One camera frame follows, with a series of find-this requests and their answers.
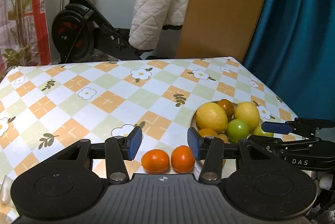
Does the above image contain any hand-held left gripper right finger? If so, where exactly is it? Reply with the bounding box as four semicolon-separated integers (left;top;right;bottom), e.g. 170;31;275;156
188;127;278;185

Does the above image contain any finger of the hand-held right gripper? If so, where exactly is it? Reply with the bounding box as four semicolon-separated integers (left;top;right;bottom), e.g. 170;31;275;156
262;119;335;136
247;134;322;152

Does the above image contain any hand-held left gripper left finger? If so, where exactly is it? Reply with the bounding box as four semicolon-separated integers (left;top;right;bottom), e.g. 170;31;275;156
52;127;143;185

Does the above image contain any green plum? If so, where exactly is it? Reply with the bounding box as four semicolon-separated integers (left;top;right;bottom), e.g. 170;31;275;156
226;119;250;143
253;124;274;137

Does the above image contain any dark-skinned orange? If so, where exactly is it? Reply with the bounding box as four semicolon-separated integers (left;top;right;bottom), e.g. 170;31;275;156
198;128;218;139
217;99;235;118

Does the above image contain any small bright orange tangerine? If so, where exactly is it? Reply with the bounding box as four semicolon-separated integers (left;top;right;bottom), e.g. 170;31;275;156
141;150;170;173
171;145;195;173

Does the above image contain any beige round plate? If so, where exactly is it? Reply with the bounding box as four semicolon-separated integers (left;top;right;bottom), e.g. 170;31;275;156
191;100;275;169

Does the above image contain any small tan round fruit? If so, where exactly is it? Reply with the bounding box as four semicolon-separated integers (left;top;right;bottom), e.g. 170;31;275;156
216;133;230;144

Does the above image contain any yellow lemon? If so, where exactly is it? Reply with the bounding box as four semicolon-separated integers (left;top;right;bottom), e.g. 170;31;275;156
234;102;260;130
196;102;228;134

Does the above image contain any checked flower tablecloth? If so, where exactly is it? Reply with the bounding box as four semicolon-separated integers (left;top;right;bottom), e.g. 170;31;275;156
0;56;318;224

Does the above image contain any teal curtain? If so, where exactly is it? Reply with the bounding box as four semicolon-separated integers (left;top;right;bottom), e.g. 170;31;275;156
242;0;335;122

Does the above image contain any black exercise bike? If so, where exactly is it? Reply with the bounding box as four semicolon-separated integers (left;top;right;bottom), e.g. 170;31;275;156
51;0;183;65

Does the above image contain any wooden panel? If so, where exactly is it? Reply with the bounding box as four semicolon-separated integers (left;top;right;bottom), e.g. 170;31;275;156
177;0;275;62

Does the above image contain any white quilted jacket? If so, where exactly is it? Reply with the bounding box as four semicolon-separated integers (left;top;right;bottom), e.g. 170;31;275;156
129;0;199;51

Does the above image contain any clear plastic item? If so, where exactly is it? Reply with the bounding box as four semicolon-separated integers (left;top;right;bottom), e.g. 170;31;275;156
0;174;13;214

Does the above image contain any printed red backdrop cloth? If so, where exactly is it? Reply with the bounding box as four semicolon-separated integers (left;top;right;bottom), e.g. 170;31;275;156
0;0;53;75

